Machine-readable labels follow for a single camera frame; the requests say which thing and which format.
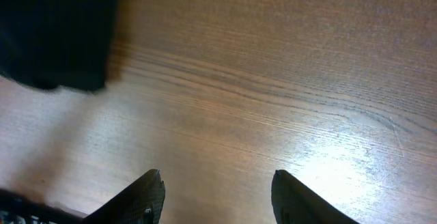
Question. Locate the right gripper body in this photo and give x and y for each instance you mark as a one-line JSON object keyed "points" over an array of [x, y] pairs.
{"points": [[16, 209]]}

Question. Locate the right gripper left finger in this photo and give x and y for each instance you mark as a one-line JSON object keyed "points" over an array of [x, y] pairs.
{"points": [[139, 203]]}

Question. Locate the black t-shirt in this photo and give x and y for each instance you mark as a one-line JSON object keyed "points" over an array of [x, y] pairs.
{"points": [[48, 44]]}

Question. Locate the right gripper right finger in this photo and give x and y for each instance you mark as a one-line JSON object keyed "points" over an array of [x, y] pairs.
{"points": [[295, 203]]}

